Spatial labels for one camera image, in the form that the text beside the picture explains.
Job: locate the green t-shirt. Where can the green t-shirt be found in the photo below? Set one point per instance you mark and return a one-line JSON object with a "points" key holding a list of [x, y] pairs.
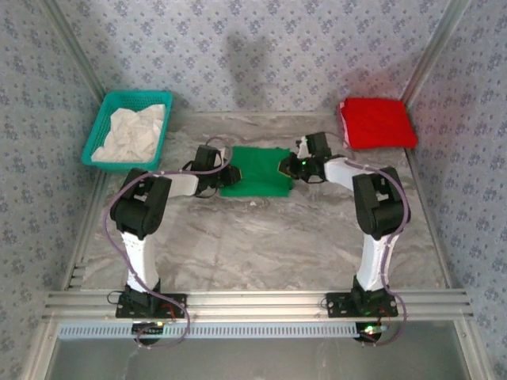
{"points": [[261, 170]]}

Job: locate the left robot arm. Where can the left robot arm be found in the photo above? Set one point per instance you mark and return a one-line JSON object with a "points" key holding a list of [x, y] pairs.
{"points": [[138, 261]]}

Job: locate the pink folded t-shirt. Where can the pink folded t-shirt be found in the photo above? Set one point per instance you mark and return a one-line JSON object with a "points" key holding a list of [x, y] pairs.
{"points": [[343, 126]]}

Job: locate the red folded t-shirt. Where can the red folded t-shirt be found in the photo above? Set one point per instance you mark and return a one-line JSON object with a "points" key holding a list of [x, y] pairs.
{"points": [[376, 122]]}

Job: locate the white crumpled t-shirt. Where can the white crumpled t-shirt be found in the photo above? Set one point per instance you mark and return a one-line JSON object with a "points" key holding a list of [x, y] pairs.
{"points": [[130, 134]]}

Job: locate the teal plastic basket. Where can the teal plastic basket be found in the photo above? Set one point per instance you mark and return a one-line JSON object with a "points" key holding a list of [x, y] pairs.
{"points": [[99, 126]]}

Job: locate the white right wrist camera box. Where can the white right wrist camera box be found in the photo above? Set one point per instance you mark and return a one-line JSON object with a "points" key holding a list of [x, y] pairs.
{"points": [[303, 147]]}

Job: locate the aluminium mounting rail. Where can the aluminium mounting rail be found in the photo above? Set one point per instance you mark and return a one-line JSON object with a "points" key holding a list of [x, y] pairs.
{"points": [[257, 305]]}

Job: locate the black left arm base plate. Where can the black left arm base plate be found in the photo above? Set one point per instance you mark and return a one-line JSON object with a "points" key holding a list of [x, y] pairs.
{"points": [[174, 306]]}

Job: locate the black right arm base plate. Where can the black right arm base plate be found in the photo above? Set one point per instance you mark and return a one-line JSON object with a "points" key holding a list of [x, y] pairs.
{"points": [[336, 306]]}

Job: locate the aluminium frame post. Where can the aluminium frame post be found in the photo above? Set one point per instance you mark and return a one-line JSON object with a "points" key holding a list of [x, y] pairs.
{"points": [[75, 51], [431, 55]]}

